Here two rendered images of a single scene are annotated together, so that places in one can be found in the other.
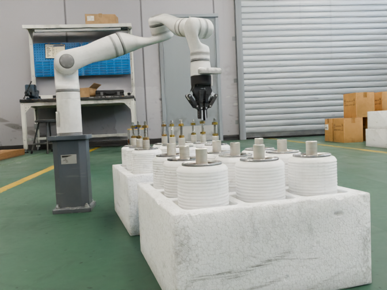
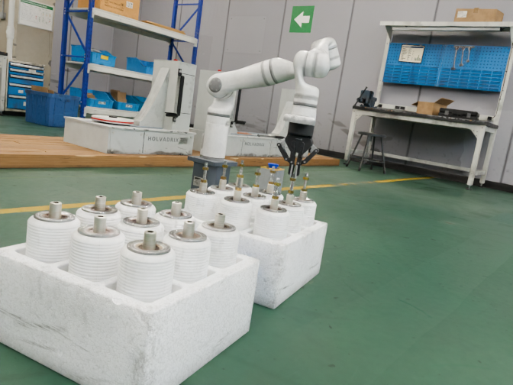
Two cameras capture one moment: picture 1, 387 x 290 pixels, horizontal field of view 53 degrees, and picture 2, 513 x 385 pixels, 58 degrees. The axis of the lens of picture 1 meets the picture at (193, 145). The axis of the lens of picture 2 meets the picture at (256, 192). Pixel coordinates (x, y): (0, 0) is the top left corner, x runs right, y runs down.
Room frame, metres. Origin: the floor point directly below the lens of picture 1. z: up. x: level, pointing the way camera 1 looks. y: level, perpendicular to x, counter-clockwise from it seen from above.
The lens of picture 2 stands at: (0.33, -0.89, 0.51)
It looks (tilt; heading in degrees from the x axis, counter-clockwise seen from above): 10 degrees down; 42
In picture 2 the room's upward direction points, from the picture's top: 8 degrees clockwise
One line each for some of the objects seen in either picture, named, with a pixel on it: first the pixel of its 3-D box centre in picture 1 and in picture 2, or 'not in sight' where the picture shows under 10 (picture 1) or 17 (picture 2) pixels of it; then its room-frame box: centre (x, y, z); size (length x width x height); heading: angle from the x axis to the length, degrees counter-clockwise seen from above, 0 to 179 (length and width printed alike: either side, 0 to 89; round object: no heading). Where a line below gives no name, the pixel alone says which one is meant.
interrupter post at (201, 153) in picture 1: (201, 157); (55, 210); (0.73, -0.01, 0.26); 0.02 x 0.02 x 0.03
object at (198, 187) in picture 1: (204, 212); (51, 260); (0.73, -0.01, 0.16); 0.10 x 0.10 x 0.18
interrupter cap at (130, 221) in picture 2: (235, 155); (141, 221); (0.87, -0.09, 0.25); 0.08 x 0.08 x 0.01
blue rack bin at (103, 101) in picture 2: not in sight; (91, 98); (3.35, 5.03, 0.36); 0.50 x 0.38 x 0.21; 97
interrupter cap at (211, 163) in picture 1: (201, 164); (54, 217); (0.73, -0.01, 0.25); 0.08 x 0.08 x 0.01
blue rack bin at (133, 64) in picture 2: not in sight; (146, 67); (4.21, 5.15, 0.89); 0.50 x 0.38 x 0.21; 95
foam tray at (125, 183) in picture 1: (174, 190); (246, 245); (1.39, 0.07, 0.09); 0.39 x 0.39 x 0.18; 18
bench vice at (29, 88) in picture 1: (31, 91); (366, 98); (5.57, 2.25, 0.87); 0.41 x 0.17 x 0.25; 6
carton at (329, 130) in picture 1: (338, 129); not in sight; (5.19, -1.94, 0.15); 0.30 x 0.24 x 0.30; 95
